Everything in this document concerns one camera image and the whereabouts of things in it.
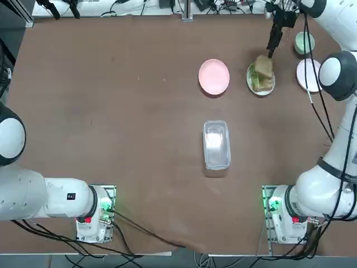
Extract black tripod leg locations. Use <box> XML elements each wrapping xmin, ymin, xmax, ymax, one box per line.
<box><xmin>65</xmin><ymin>0</ymin><xmax>81</xmax><ymax>20</ymax></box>
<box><xmin>36</xmin><ymin>0</ymin><xmax>61</xmax><ymax>20</ymax></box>

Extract clear plastic container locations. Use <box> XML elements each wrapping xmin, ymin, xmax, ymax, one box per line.
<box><xmin>202</xmin><ymin>119</ymin><xmax>231</xmax><ymax>170</ymax></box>

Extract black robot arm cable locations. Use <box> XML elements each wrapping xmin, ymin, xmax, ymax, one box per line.
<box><xmin>302</xmin><ymin>11</ymin><xmax>335</xmax><ymax>143</ymax></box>

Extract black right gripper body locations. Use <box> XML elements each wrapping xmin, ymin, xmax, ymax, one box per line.
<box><xmin>272</xmin><ymin>8</ymin><xmax>297</xmax><ymax>29</ymax></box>

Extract pale green bowl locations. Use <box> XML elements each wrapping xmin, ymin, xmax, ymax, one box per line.
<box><xmin>294</xmin><ymin>31</ymin><xmax>316</xmax><ymax>55</ymax></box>

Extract black base cable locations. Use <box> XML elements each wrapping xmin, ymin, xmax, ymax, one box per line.
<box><xmin>110</xmin><ymin>209</ymin><xmax>196</xmax><ymax>251</ymax></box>

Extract aluminium corner bracket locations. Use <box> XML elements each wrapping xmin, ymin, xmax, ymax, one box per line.
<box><xmin>16</xmin><ymin>11</ymin><xmax>35</xmax><ymax>28</ymax></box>

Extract aluminium frame post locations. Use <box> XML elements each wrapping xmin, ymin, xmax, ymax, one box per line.
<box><xmin>181</xmin><ymin>0</ymin><xmax>194</xmax><ymax>22</ymax></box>

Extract green lettuce leaf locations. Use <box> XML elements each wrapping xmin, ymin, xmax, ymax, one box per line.
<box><xmin>249</xmin><ymin>69</ymin><xmax>260</xmax><ymax>87</ymax></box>

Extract brown bread slice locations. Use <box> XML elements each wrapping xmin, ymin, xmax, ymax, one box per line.
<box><xmin>254</xmin><ymin>54</ymin><xmax>274</xmax><ymax>79</ymax></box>
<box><xmin>252</xmin><ymin>75</ymin><xmax>274</xmax><ymax>92</ymax></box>

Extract pink round plate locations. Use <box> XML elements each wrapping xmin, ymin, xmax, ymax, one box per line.
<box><xmin>198</xmin><ymin>59</ymin><xmax>230</xmax><ymax>96</ymax></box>

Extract white round plate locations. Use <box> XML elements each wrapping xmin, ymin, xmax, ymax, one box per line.
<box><xmin>296</xmin><ymin>58</ymin><xmax>324</xmax><ymax>93</ymax></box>
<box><xmin>246</xmin><ymin>63</ymin><xmax>276</xmax><ymax>97</ymax></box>

